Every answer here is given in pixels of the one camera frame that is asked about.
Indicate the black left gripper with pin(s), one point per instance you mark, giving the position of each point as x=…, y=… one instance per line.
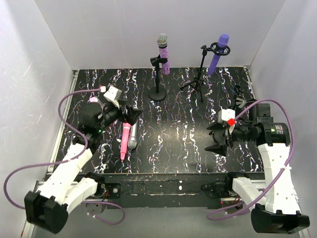
x=126, y=112

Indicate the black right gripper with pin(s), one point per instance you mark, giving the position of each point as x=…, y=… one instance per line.
x=229, y=135

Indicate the silver microphone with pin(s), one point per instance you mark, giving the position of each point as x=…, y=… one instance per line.
x=132, y=141

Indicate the round base stand with clip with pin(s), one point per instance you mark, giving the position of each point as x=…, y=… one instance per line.
x=157, y=93

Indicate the round base stand with scissor clamp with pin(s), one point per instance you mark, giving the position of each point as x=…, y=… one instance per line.
x=238, y=105

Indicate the purple glitter microphone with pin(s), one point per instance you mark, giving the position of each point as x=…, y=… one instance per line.
x=162, y=40

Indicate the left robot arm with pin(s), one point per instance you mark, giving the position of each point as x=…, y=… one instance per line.
x=50, y=205

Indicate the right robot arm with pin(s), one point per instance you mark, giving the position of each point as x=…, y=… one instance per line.
x=274, y=210

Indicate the tall tripod microphone stand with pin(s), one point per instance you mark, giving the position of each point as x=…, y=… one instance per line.
x=197, y=83

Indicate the pink microphone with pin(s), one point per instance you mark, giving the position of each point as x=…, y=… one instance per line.
x=124, y=140

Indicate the pink microphone case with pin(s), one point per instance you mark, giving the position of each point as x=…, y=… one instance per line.
x=96, y=100

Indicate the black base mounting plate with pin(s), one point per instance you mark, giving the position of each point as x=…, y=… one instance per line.
x=169, y=190

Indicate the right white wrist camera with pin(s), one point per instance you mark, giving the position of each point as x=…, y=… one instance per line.
x=226, y=117

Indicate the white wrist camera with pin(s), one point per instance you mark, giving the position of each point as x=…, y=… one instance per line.
x=111, y=94
x=226, y=117

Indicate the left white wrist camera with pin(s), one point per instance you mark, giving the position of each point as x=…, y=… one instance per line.
x=111, y=94

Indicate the aluminium rail frame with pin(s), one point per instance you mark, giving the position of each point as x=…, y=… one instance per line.
x=183, y=140

